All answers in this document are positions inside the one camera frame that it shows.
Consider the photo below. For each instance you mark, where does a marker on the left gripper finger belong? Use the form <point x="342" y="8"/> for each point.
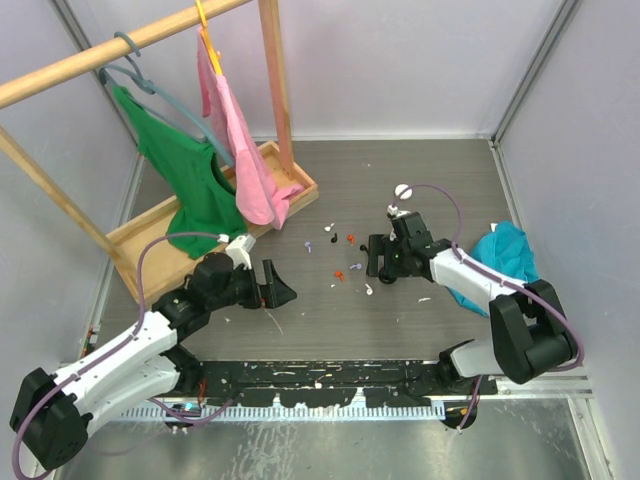
<point x="275" y="292"/>
<point x="268" y="270"/>

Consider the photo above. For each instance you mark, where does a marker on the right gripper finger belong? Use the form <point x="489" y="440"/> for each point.
<point x="375" y="251"/>
<point x="393" y="220"/>

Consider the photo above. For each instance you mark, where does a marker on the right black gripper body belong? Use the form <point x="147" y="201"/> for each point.
<point x="394" y="258"/>

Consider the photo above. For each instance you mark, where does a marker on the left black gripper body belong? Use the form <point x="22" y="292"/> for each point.
<point x="244" y="288"/>

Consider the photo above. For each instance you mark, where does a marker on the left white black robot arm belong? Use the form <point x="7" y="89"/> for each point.
<point x="55" y="414"/>

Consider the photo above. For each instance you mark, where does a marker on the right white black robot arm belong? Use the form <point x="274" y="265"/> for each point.
<point x="529" y="333"/>

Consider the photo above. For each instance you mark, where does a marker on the white round charging case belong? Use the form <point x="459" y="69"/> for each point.
<point x="403" y="192"/>

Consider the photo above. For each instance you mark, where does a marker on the pink cloth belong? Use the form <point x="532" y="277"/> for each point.
<point x="258" y="198"/>

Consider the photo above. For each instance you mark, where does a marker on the green shirt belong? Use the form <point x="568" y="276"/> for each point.
<point x="207" y="199"/>

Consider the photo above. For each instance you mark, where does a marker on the teal cloth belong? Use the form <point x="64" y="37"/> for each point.
<point x="506" y="249"/>

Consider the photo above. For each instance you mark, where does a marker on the wooden clothes rack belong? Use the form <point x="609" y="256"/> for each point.
<point x="148" y="273"/>

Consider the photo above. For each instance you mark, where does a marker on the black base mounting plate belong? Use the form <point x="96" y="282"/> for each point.
<point x="321" y="384"/>

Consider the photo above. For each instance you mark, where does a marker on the yellow hanger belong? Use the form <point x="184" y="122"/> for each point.
<point x="204" y="33"/>

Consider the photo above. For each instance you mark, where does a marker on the blue-grey hanger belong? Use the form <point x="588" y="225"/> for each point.
<point x="150" y="88"/>

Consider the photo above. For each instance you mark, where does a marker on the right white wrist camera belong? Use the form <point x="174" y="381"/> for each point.
<point x="394" y="211"/>

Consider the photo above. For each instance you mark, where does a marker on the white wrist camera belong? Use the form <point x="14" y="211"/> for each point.
<point x="239" y="249"/>
<point x="394" y="211"/>

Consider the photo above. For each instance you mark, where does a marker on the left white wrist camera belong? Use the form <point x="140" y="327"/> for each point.
<point x="239" y="249"/>

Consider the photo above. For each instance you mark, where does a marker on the white slotted cable duct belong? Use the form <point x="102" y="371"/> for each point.
<point x="357" y="410"/>

